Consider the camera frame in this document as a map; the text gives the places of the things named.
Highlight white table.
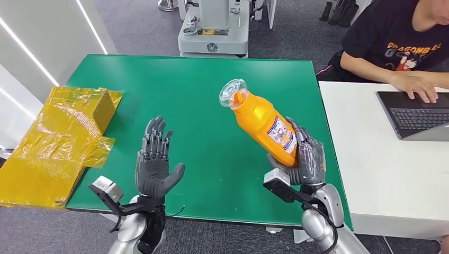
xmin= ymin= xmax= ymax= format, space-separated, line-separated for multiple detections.
xmin=318 ymin=81 xmax=449 ymax=241

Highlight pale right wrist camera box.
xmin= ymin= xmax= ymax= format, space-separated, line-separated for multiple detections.
xmin=263 ymin=168 xmax=307 ymax=204

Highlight chrome stand base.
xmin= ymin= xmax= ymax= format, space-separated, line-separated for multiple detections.
xmin=157 ymin=0 xmax=179 ymax=12

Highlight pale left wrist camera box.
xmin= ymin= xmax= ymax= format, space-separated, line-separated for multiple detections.
xmin=88 ymin=176 xmax=155 ymax=216

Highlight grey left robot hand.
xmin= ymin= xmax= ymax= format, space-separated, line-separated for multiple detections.
xmin=134 ymin=115 xmax=186 ymax=199

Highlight black chair legs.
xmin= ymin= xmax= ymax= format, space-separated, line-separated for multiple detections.
xmin=318 ymin=0 xmax=359 ymax=29

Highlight dark grey laptop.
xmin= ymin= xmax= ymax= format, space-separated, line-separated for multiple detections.
xmin=376 ymin=91 xmax=449 ymax=143

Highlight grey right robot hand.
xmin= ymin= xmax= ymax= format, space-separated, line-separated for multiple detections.
xmin=266 ymin=116 xmax=327 ymax=186

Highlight orange bottle with clear cap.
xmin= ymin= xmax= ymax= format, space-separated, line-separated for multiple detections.
xmin=219 ymin=78 xmax=299 ymax=167

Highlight person's right hand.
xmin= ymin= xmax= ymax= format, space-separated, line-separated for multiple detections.
xmin=389 ymin=71 xmax=438 ymax=104

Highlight green table mat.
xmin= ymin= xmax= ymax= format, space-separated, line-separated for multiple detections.
xmin=65 ymin=53 xmax=353 ymax=231

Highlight yellow film-covered flat cardboard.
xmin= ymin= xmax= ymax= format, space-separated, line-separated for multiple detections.
xmin=0 ymin=102 xmax=116 ymax=210

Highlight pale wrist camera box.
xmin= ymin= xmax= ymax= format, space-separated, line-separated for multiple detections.
xmin=88 ymin=176 xmax=155 ymax=216
xmin=263 ymin=168 xmax=307 ymax=204

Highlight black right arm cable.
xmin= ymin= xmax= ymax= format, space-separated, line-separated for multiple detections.
xmin=302 ymin=201 xmax=339 ymax=254

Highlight person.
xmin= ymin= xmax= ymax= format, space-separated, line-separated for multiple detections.
xmin=316 ymin=0 xmax=449 ymax=104

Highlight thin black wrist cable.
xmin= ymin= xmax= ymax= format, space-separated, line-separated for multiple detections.
xmin=165 ymin=205 xmax=186 ymax=218

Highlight grey machine base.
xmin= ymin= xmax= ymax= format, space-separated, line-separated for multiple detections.
xmin=177 ymin=0 xmax=250 ymax=59

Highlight yellow film-wrapped cardboard box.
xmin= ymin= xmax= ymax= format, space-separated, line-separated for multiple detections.
xmin=50 ymin=87 xmax=123 ymax=137

